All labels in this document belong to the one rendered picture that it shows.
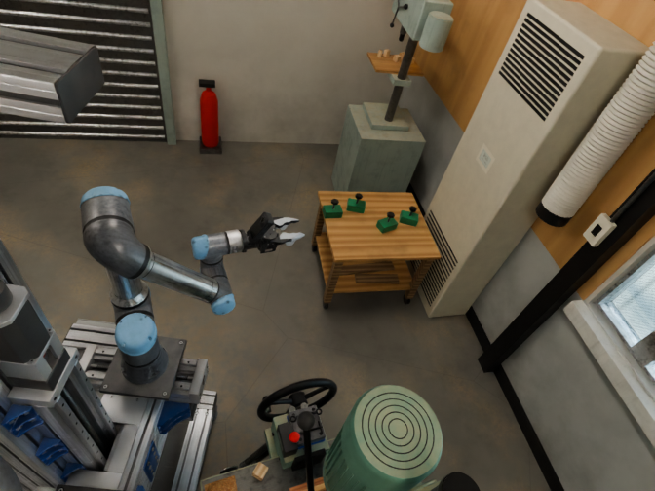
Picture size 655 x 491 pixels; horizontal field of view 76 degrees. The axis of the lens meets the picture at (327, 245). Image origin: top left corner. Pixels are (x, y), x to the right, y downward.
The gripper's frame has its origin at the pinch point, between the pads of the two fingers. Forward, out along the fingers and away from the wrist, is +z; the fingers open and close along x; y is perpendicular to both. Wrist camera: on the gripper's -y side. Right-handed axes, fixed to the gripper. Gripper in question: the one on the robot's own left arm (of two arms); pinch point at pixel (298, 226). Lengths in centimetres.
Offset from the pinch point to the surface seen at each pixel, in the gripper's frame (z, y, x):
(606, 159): 125, -24, 9
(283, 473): -24, 25, 68
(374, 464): -19, -38, 75
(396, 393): -9, -36, 66
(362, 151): 98, 78, -105
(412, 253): 91, 73, -17
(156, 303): -50, 132, -51
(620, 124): 122, -37, 4
